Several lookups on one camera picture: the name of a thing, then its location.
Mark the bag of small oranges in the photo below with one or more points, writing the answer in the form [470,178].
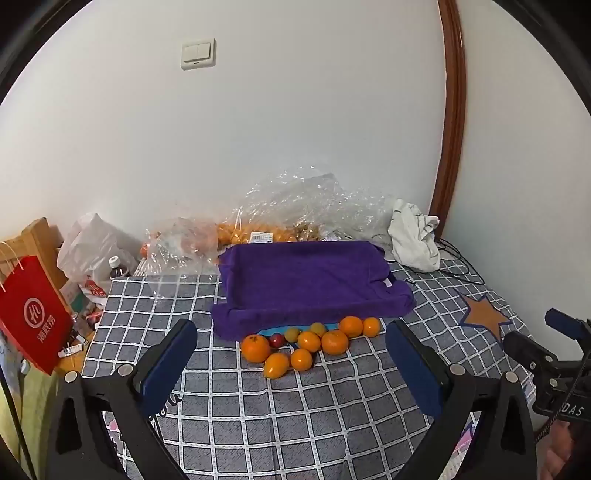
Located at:
[240,233]

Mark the white clip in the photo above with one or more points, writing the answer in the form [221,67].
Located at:
[69,350]

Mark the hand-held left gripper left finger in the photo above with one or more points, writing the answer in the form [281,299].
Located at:
[171,355]

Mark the person's right hand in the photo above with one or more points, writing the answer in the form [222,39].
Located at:
[568,454]

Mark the clear plastic bag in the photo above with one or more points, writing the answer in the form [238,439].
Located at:
[184,244]

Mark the white and red packet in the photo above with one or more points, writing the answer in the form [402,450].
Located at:
[94,288]

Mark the yellow-green round fruit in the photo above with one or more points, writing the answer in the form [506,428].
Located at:
[292,333]
[317,329]

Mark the crumpled clear plastic wrap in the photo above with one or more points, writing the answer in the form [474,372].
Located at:
[314,198]

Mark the oval yellow-orange citrus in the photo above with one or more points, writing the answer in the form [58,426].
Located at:
[277,365]

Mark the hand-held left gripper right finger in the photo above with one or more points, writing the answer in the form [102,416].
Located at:
[411,360]

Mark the small red fruit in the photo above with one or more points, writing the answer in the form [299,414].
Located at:
[276,340]

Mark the dark capped bottle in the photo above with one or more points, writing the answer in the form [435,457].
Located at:
[117,267]

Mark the white crumpled cloth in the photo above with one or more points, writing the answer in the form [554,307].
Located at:
[413,235]

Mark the blue mat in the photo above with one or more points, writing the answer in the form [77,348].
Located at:
[265,331]

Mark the white plastic bag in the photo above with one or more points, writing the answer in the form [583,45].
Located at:
[92,244]

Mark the yellow-green cloth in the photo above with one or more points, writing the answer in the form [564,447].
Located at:
[37,406]

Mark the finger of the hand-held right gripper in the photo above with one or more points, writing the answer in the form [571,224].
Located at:
[526,350]
[565,323]

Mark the tangerine with green stem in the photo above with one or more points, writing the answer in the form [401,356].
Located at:
[256,348]

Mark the wooden chair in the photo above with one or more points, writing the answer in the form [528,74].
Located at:
[39,240]

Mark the red paper bag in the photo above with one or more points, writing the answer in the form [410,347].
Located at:
[32,314]

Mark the grey checked bedsheet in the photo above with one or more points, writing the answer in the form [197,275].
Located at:
[277,415]

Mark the brown wooden door frame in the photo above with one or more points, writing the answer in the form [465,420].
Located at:
[455,115]

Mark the purple towel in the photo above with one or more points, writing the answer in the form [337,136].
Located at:
[300,281]

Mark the orange tangerine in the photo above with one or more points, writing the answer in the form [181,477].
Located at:
[309,341]
[334,342]
[351,326]
[301,359]
[371,326]

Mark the white light switch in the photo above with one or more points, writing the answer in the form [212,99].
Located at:
[198,54]

